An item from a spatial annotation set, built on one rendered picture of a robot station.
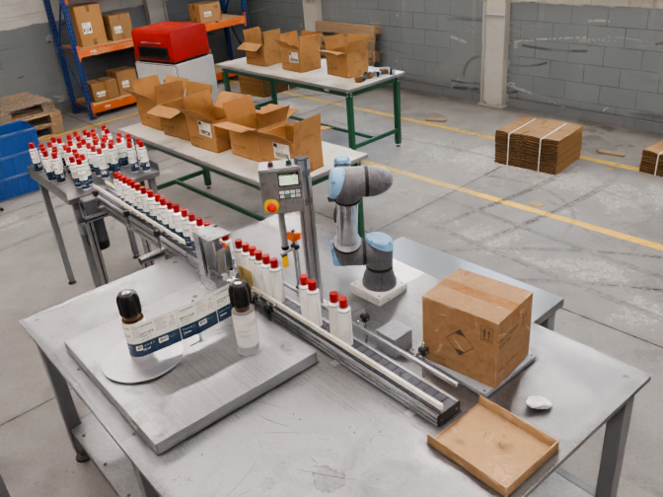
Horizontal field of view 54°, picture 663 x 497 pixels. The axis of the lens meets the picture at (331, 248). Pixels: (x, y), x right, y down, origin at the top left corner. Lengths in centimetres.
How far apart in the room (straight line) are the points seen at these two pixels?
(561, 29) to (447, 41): 156
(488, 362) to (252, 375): 83
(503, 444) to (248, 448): 81
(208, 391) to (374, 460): 64
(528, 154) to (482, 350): 427
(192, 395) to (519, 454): 110
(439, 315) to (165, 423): 100
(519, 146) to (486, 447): 455
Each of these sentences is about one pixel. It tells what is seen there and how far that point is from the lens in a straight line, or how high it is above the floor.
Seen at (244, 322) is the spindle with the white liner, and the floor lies 103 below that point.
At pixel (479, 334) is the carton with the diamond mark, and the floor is 105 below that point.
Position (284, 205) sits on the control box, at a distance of 259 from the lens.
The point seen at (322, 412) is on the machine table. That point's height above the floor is 83.
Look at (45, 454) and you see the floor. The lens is 378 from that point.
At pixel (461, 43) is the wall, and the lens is 861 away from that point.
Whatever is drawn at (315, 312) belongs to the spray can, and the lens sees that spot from 257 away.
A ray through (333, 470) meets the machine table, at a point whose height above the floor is 83.
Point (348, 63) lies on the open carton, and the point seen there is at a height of 93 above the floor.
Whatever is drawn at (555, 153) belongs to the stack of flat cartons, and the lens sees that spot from 629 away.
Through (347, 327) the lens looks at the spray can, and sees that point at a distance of 244.
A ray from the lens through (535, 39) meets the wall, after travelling 803.
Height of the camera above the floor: 237
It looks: 28 degrees down
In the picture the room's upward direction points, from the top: 5 degrees counter-clockwise
